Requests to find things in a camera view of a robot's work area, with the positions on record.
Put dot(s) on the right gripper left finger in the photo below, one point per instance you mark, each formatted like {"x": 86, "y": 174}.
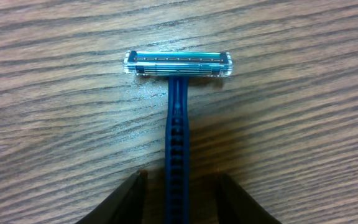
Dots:
{"x": 122, "y": 206}

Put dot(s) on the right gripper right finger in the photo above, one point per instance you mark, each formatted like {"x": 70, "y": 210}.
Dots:
{"x": 236, "y": 206}

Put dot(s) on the blue disposable razor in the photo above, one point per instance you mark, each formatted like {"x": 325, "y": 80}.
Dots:
{"x": 178, "y": 68}

